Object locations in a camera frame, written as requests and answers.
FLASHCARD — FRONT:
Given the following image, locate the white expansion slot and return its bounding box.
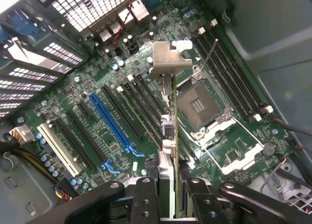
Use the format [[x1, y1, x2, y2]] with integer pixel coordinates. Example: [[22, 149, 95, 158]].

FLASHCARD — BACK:
[[36, 123, 83, 178]]

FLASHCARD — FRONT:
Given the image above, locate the red black twisted wire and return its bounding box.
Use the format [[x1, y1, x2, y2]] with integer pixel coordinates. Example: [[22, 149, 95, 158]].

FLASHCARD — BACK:
[[114, 0, 137, 52]]

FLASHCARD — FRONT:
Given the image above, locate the thin locking lever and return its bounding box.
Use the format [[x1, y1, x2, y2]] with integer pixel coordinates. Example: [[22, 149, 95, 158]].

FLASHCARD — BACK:
[[199, 38, 219, 74]]

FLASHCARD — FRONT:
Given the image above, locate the green motherboard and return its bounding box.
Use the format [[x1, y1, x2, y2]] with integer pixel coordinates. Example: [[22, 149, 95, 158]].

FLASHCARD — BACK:
[[9, 0, 295, 203]]

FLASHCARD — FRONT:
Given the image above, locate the yellow black power wire bundle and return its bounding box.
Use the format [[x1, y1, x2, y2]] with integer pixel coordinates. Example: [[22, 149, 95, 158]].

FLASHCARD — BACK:
[[0, 125, 74, 201]]

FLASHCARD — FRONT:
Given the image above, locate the round coin cell battery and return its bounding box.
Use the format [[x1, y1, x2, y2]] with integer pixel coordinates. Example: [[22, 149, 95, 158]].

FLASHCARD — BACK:
[[263, 141, 278, 157]]

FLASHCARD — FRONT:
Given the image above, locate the blue expansion slot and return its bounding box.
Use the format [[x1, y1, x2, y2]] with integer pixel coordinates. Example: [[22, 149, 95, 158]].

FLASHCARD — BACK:
[[88, 92, 137, 158]]

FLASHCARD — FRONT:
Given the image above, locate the CPU socket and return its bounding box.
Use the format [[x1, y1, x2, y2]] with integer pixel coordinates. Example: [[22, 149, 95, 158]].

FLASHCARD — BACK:
[[176, 82, 236, 137]]

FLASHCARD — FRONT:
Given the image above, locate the metal socket cover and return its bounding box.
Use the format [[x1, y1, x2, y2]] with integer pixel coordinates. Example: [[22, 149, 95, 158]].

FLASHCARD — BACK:
[[203, 131, 266, 176]]

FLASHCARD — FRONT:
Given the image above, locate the open black PC case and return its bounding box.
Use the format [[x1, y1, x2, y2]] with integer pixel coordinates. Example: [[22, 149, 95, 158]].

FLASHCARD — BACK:
[[0, 0, 312, 224]]

